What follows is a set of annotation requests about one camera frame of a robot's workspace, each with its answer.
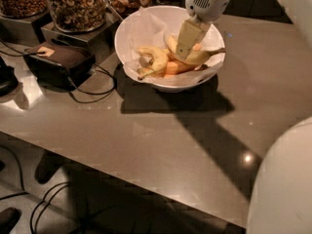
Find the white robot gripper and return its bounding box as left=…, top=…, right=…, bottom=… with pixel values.
left=175, top=0, right=230, bottom=60

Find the yellow banana with long stem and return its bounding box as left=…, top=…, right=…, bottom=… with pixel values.
left=167, top=36, right=225, bottom=65

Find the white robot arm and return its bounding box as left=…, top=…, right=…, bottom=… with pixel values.
left=175, top=0, right=312, bottom=234

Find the orange banana upper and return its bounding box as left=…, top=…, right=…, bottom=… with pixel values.
left=192, top=43, right=202, bottom=51

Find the orange banana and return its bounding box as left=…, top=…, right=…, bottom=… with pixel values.
left=165, top=60, right=197, bottom=75
left=192, top=43, right=202, bottom=51

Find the orange banana lower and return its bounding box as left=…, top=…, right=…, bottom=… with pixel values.
left=165, top=60, right=197, bottom=75

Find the curled spotted yellow banana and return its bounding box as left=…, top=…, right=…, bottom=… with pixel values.
left=137, top=46, right=169, bottom=80

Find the white ceramic bowl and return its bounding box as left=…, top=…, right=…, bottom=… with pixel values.
left=114, top=5, right=226, bottom=94

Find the white paper bowl liner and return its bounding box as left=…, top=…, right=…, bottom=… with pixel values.
left=122, top=7, right=226, bottom=87

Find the metal stand under nut jar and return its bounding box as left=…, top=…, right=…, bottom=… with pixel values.
left=41, top=13, right=119, bottom=62

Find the glass jar of mixed nuts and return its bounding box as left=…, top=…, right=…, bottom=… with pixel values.
left=46, top=0, right=106, bottom=33

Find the brown pouch with tag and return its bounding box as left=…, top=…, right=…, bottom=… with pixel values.
left=23, top=42, right=96, bottom=91

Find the metal stand under almond jar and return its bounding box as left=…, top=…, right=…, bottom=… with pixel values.
left=0, top=12, right=52, bottom=46

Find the glass jar of almonds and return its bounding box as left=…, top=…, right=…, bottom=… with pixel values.
left=0, top=0, right=47, bottom=19

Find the black round device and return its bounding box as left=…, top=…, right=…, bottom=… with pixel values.
left=0, top=57, right=19, bottom=97

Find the dark shoe on floor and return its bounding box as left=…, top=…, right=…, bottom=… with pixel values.
left=0, top=208, right=21, bottom=234

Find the black cable on table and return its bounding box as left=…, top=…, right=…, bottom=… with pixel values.
left=0, top=37, right=117, bottom=104

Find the black floor cable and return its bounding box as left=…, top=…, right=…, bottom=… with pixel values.
left=0, top=144, right=137, bottom=234

